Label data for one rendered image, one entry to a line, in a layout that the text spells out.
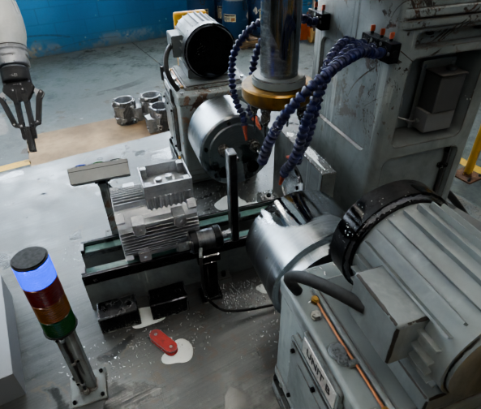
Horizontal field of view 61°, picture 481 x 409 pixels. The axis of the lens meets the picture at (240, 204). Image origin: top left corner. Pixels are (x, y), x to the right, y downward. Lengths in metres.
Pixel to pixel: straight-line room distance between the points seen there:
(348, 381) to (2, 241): 1.23
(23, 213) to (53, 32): 5.00
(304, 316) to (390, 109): 0.53
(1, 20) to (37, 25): 5.09
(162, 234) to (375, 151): 0.56
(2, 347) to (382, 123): 1.01
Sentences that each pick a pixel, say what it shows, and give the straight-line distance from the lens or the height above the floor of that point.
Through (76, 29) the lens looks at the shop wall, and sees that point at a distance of 6.53.
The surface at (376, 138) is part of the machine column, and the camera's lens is 1.03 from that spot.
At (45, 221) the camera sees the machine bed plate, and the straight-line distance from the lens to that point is 1.58.
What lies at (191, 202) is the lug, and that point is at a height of 1.08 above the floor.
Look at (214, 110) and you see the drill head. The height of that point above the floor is 1.16.
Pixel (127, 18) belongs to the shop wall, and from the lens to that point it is 6.67.
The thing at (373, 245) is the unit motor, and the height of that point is 1.32.
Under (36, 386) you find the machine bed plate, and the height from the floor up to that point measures 0.80.
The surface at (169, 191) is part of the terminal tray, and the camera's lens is 1.02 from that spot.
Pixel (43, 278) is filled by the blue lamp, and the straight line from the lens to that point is 0.77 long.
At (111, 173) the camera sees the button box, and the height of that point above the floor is 1.06.
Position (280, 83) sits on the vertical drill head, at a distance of 0.97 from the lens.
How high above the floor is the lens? 1.69
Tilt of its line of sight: 37 degrees down
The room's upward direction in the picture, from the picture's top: 1 degrees counter-clockwise
